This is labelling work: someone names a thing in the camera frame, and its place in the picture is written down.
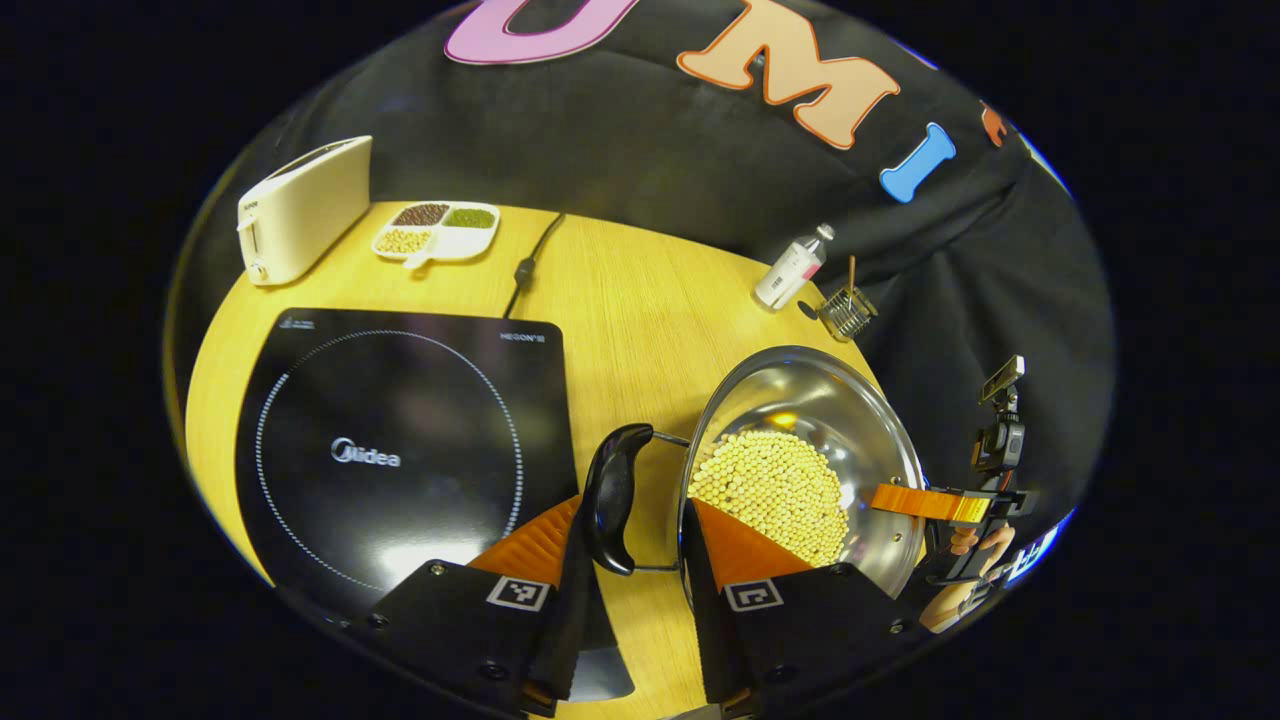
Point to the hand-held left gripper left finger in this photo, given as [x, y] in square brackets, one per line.
[575, 625]

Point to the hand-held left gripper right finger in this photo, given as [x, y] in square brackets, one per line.
[705, 620]

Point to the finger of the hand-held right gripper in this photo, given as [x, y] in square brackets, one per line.
[920, 502]

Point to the steel pot with beans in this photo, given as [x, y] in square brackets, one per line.
[800, 410]

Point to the black induction cooktop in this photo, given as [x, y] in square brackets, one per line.
[400, 400]

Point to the small glass cup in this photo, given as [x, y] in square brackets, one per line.
[848, 315]

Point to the wooden stick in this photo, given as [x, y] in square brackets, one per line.
[852, 272]

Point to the small clear bottle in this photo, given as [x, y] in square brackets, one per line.
[790, 272]

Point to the white divided dish with beans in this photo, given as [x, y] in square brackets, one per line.
[455, 238]

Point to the black backdrop cloth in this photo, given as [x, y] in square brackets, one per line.
[620, 140]

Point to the white toaster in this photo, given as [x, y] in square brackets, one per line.
[300, 215]

